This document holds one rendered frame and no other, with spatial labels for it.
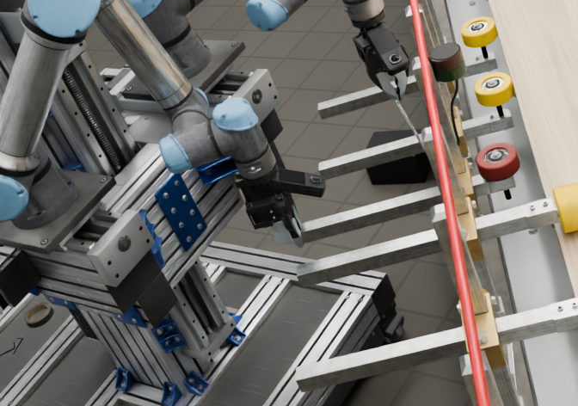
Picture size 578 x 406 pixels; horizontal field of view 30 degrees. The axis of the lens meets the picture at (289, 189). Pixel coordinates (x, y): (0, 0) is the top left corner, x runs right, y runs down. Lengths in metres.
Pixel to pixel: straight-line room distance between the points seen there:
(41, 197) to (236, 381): 0.92
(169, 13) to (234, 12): 2.76
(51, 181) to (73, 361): 1.12
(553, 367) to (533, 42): 0.74
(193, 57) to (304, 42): 2.23
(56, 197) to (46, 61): 0.40
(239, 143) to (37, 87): 0.38
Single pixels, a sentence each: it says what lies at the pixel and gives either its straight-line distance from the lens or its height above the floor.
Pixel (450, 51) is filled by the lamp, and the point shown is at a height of 1.14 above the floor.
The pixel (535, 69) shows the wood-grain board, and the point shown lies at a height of 0.90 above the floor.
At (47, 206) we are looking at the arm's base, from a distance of 2.24.
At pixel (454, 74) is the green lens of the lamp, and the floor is 1.10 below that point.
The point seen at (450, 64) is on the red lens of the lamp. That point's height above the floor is 1.12.
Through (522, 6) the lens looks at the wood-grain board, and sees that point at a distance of 2.57.
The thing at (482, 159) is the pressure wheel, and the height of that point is 0.91.
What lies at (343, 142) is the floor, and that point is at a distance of 3.96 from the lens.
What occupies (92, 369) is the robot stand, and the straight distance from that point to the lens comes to 3.21.
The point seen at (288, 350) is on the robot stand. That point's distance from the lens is 2.92.
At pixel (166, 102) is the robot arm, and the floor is 1.18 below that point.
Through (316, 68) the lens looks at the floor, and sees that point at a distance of 4.47.
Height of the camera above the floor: 2.16
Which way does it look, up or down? 34 degrees down
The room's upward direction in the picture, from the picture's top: 24 degrees counter-clockwise
